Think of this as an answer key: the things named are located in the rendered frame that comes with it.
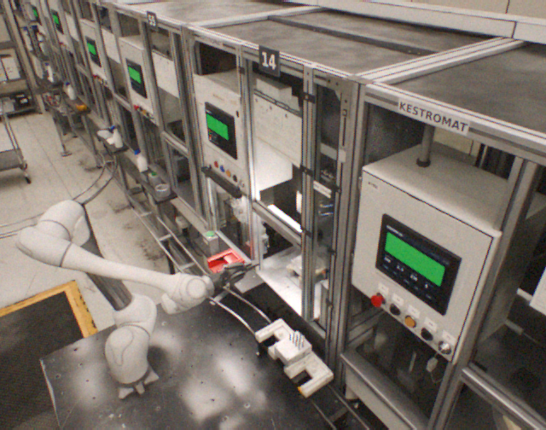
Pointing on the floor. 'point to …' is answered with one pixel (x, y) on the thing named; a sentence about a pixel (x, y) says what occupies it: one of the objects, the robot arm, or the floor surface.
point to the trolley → (6, 159)
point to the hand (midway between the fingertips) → (251, 264)
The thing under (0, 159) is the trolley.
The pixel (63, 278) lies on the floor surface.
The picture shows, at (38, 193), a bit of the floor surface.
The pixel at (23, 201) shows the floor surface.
